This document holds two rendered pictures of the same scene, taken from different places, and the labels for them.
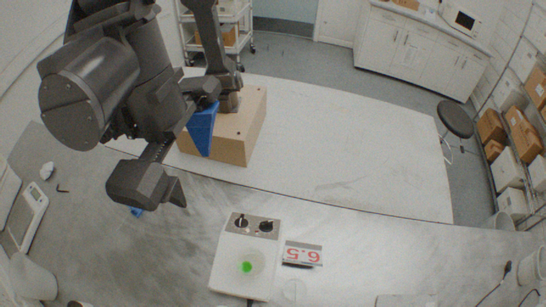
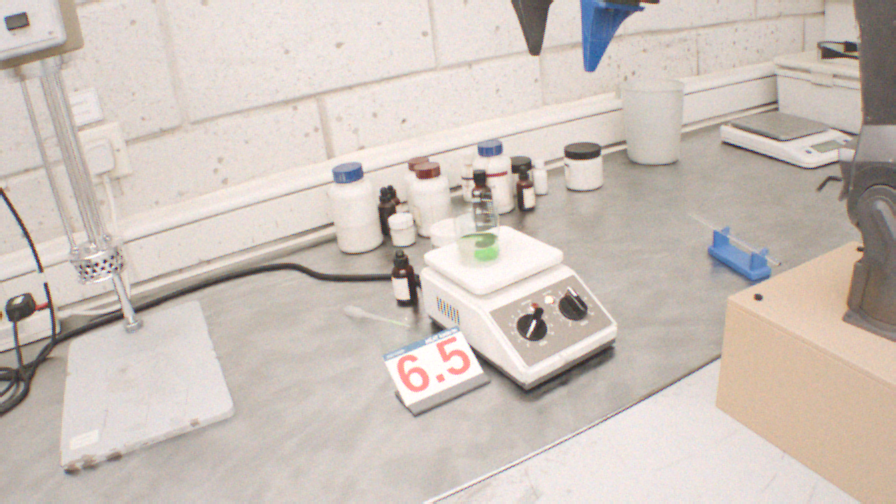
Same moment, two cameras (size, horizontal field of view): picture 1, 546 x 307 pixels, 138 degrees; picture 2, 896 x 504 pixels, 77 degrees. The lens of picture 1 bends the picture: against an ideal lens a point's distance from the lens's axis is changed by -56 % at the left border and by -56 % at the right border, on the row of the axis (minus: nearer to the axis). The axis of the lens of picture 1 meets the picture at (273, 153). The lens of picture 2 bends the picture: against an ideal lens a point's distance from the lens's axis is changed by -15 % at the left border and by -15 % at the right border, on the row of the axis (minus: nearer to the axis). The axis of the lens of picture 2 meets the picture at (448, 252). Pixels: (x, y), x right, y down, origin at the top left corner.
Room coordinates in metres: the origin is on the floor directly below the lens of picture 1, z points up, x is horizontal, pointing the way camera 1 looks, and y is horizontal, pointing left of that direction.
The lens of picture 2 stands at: (0.59, -0.38, 1.30)
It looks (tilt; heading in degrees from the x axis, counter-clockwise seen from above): 25 degrees down; 145
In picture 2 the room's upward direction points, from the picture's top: 8 degrees counter-clockwise
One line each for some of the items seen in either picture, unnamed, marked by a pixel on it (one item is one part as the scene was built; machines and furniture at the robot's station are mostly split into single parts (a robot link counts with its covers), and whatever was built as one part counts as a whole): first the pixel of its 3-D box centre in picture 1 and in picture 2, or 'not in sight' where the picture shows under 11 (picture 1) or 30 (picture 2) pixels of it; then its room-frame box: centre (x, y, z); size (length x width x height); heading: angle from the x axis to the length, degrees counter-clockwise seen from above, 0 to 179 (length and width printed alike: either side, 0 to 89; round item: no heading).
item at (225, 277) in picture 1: (243, 266); (492, 257); (0.07, 0.05, 0.98); 0.12 x 0.12 x 0.01; 84
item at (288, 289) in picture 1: (294, 290); (403, 338); (0.03, -0.06, 0.91); 0.06 x 0.06 x 0.02
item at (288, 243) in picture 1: (303, 253); (436, 368); (0.12, -0.08, 0.92); 0.09 x 0.06 x 0.04; 81
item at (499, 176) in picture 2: not in sight; (493, 176); (-0.20, 0.29, 0.96); 0.06 x 0.06 x 0.11
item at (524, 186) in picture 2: not in sight; (524, 187); (-0.16, 0.32, 0.94); 0.03 x 0.03 x 0.07
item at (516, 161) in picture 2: not in sight; (517, 175); (-0.23, 0.37, 0.93); 0.05 x 0.05 x 0.06
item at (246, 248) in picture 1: (250, 262); (479, 229); (0.07, 0.03, 1.02); 0.06 x 0.05 x 0.08; 20
